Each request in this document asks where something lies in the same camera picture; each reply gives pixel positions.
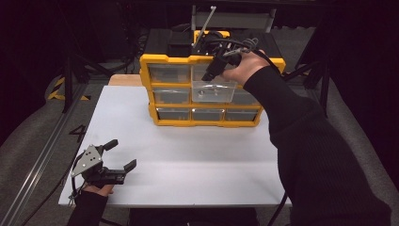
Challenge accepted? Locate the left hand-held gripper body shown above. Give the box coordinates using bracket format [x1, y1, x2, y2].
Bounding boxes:
[70, 144, 127, 186]

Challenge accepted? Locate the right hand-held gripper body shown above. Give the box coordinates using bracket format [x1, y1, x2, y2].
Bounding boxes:
[191, 5, 249, 66]

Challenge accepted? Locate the clear plastic pulled-out drawer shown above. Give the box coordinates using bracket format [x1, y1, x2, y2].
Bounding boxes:
[191, 64, 238, 104]

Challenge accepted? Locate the person's left hand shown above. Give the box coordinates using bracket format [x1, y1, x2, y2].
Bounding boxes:
[83, 183, 116, 198]

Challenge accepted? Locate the person's right hand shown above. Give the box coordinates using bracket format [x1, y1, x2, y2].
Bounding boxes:
[220, 49, 271, 88]

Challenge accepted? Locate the set of closed clear drawers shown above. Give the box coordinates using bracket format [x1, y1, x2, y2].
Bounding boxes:
[147, 63, 279, 121]

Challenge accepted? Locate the yellow and black organizer cabinet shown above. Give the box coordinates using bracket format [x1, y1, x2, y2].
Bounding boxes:
[139, 27, 287, 128]

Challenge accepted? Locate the wooden board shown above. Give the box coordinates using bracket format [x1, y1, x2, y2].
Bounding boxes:
[107, 73, 144, 88]

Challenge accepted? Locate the yellow and black floor tape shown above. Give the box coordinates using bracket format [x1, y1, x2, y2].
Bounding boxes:
[46, 75, 91, 102]

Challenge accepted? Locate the black metal stand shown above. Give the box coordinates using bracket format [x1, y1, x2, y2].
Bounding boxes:
[60, 51, 115, 115]
[277, 55, 331, 120]

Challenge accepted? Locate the left hand-held gripper black cable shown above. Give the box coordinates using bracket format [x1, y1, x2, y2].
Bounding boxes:
[20, 150, 88, 226]

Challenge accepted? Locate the grey metal frame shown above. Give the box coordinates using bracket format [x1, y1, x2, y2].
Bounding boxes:
[190, 4, 278, 34]

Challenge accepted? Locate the bundle of black cables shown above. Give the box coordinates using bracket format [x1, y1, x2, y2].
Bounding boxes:
[117, 26, 150, 72]

